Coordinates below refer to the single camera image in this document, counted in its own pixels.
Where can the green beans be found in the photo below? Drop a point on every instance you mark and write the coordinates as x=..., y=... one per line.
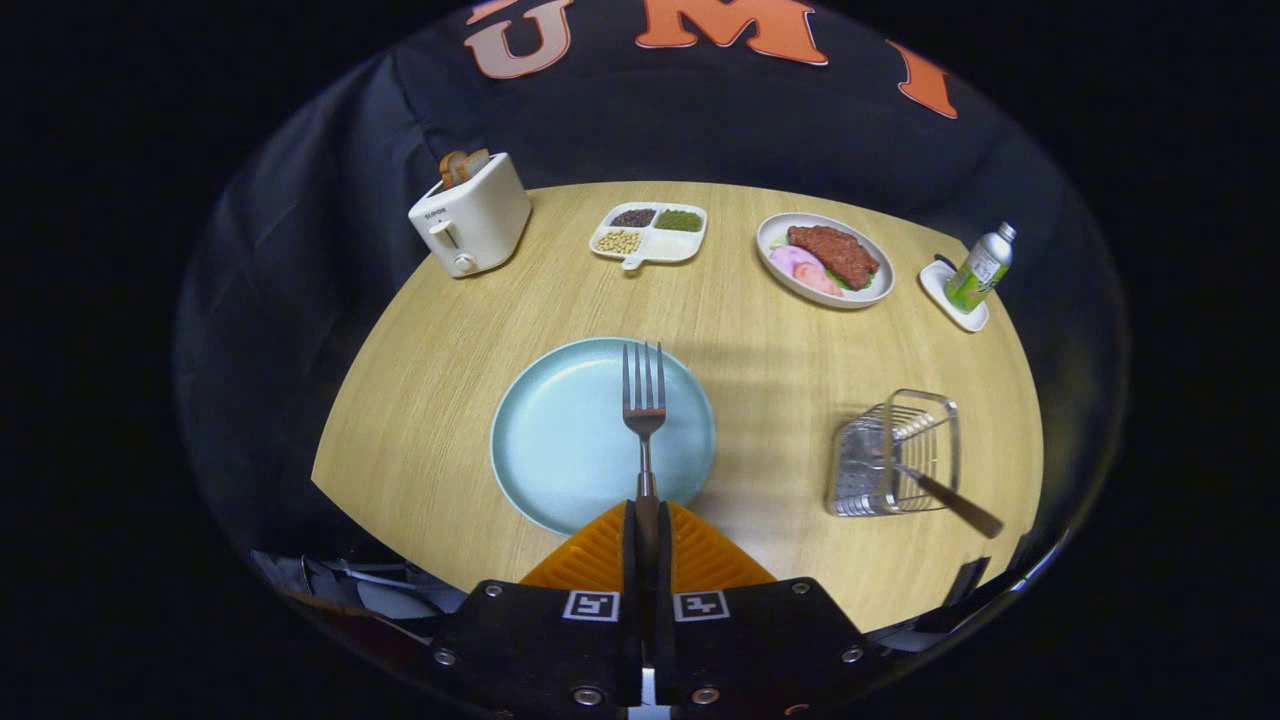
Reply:
x=679, y=220

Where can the yellow beans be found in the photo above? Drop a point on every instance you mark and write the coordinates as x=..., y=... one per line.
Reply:
x=618, y=241

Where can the white coaster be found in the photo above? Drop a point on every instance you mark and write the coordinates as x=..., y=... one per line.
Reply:
x=940, y=295

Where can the dark beans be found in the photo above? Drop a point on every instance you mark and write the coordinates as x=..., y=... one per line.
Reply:
x=633, y=217

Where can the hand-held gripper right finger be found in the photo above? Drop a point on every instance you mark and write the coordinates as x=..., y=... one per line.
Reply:
x=760, y=650

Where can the black backdrop cloth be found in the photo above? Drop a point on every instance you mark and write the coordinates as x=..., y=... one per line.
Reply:
x=750, y=130

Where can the cream toaster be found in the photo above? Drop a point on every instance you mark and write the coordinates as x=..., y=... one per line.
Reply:
x=480, y=220

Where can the pink ham slices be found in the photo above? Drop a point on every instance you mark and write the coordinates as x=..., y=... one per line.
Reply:
x=800, y=268

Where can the brown steak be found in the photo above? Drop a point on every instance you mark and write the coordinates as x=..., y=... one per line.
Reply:
x=835, y=253

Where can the white oval food plate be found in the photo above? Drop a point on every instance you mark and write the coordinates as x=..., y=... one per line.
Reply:
x=785, y=280

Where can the light green round plate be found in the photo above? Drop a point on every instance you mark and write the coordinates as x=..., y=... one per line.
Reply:
x=560, y=450

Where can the toast slices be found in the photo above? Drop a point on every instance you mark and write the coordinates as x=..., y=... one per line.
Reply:
x=460, y=165

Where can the white divided tray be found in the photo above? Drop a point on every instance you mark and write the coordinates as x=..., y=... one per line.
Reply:
x=675, y=246

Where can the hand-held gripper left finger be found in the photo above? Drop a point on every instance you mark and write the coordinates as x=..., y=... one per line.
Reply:
x=540, y=650

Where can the silver bottle with green label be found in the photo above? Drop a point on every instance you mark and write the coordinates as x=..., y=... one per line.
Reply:
x=978, y=275

